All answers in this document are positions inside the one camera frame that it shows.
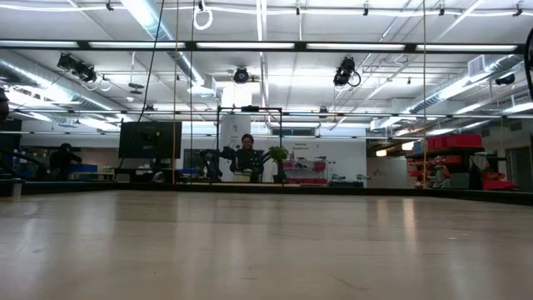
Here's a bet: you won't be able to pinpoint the tall green potted plant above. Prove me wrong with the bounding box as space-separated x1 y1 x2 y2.
266 145 292 184

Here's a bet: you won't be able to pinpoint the person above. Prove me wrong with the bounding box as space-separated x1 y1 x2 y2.
229 132 266 183
48 142 83 181

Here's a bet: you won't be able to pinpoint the white pillar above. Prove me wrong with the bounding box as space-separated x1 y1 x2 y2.
219 85 253 183

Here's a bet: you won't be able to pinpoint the row of red bins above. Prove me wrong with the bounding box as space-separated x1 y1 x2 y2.
286 177 328 185

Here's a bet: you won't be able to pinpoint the black rig crossbar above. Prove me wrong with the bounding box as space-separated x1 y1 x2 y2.
0 39 526 54

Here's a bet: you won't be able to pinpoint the black monitor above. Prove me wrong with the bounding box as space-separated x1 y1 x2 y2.
117 121 183 160

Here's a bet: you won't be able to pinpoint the black storage shelf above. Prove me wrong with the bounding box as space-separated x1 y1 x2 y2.
406 146 486 191

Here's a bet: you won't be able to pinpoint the large red storage bins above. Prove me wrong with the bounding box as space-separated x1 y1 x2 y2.
426 132 483 152

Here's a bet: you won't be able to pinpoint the black box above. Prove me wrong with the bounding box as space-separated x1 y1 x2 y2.
0 119 22 150

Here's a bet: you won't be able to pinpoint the neighbouring station black frame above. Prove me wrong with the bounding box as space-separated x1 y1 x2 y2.
215 106 284 184

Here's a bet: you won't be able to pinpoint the thin black cord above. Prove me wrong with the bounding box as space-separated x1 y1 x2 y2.
189 0 195 184

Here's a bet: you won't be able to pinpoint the yellow cord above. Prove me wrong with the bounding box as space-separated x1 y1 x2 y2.
172 0 180 185

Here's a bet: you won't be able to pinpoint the black aluminium table frame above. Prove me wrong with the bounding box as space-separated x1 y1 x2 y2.
0 178 533 206

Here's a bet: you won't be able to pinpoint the white cable loop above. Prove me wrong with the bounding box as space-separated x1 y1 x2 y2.
192 0 214 31

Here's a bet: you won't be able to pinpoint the black drop cable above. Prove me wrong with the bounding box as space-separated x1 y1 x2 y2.
136 0 167 124

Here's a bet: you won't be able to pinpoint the silver ventilation duct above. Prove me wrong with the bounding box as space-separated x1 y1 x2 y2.
122 0 217 97
410 53 533 114
0 49 113 112

